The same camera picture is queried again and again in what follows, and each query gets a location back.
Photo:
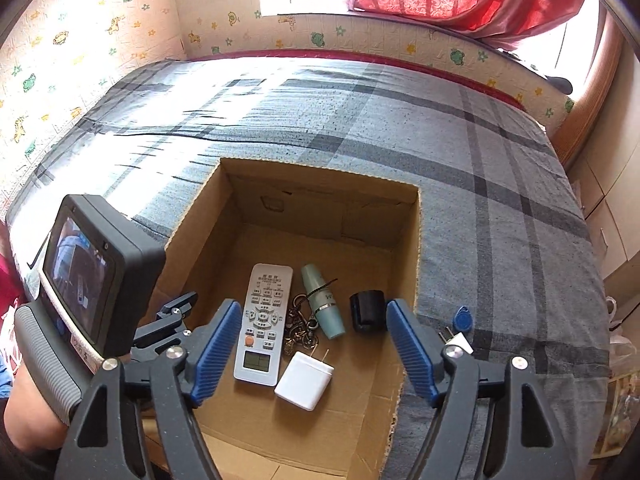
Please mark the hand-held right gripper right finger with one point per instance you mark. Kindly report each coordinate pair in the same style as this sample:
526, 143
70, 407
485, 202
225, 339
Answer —
410, 350

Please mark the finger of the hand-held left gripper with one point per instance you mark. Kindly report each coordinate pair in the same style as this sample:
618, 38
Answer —
155, 335
180, 302

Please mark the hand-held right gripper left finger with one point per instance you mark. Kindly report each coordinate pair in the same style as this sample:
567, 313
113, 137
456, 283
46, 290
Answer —
215, 350

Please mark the small white plug adapter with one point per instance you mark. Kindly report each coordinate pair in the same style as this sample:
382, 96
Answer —
460, 345

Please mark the black cylinder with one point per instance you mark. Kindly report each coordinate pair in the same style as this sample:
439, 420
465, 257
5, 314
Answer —
367, 310

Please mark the blue key fob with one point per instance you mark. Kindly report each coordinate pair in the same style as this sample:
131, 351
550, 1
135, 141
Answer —
461, 320

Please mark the white remote control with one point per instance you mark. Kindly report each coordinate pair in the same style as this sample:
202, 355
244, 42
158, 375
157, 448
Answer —
262, 310

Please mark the cardboard box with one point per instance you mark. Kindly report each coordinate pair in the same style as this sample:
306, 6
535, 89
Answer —
350, 410

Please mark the white charger plug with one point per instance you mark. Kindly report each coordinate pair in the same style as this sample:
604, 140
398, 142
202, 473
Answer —
305, 380

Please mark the teal small bottle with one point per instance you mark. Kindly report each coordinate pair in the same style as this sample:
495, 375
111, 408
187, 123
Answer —
322, 310

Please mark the person's left forearm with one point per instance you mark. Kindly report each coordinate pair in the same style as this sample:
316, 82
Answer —
30, 420

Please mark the red patterned cloth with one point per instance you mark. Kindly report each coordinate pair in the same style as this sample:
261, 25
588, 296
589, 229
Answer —
7, 285

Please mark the white plastic bag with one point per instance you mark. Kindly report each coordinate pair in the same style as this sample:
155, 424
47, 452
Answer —
622, 355

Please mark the grey plaid bedsheet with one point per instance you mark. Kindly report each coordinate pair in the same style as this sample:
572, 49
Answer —
350, 125

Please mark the beige cabinet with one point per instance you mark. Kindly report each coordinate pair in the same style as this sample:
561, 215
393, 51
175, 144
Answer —
620, 185

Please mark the small black object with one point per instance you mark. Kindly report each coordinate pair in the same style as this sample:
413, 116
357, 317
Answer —
560, 85

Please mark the wooden bed frame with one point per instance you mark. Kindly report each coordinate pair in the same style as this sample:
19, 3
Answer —
595, 95

